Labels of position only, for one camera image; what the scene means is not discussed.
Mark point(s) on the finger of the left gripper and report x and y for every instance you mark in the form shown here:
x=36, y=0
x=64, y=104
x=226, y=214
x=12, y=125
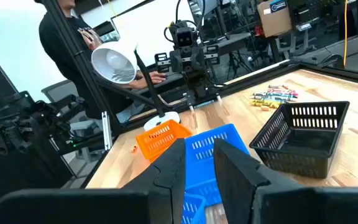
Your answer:
x=199, y=58
x=176, y=61

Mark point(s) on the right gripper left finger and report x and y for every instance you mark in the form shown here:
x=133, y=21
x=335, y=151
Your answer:
x=166, y=177

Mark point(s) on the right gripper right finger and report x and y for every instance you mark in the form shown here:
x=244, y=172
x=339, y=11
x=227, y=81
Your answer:
x=238, y=180

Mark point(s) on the yellow crayon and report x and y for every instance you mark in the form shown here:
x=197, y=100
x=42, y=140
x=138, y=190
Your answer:
x=264, y=105
x=267, y=101

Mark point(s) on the white crayon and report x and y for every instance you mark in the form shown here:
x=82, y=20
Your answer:
x=269, y=98

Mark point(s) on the red crayon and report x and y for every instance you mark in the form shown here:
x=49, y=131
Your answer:
x=277, y=86
x=286, y=91

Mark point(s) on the grey crayon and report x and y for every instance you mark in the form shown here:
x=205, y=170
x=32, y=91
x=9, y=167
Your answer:
x=275, y=95

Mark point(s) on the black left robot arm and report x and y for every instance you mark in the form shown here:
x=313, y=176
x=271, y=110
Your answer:
x=197, y=84

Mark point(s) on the dark grey desk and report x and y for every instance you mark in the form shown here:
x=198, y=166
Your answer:
x=233, y=42

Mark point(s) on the orange plastic basket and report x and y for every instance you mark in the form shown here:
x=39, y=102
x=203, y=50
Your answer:
x=163, y=138

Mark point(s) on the white board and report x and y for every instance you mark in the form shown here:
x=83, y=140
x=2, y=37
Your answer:
x=154, y=28

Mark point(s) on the blue plastic basket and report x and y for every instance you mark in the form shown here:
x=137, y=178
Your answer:
x=194, y=208
x=208, y=149

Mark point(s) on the white desk lamp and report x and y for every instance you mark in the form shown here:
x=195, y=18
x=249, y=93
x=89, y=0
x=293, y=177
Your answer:
x=115, y=62

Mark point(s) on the black plastic basket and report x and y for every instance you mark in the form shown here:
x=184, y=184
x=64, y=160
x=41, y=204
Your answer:
x=303, y=143

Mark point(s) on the cardboard box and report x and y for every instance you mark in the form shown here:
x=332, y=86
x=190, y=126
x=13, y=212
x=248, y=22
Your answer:
x=273, y=18

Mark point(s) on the person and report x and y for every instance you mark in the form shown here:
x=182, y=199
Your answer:
x=57, y=40

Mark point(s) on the grey office chair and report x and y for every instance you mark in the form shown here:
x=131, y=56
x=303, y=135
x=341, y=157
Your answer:
x=59, y=90

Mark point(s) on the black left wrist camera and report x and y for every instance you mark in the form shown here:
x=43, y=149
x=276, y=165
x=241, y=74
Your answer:
x=184, y=37

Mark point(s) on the silver metal bracket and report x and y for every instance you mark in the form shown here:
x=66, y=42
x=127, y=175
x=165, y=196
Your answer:
x=107, y=130

